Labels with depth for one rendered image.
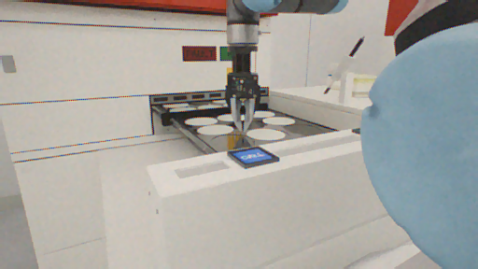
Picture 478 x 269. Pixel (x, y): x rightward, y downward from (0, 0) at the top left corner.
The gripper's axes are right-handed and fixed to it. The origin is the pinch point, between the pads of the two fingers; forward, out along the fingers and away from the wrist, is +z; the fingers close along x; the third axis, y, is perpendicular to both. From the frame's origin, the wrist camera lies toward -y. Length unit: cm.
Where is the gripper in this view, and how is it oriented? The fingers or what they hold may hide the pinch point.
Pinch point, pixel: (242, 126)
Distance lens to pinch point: 71.7
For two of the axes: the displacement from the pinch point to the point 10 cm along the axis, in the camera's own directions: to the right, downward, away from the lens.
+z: 0.0, 9.6, 2.8
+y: -0.1, 2.8, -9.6
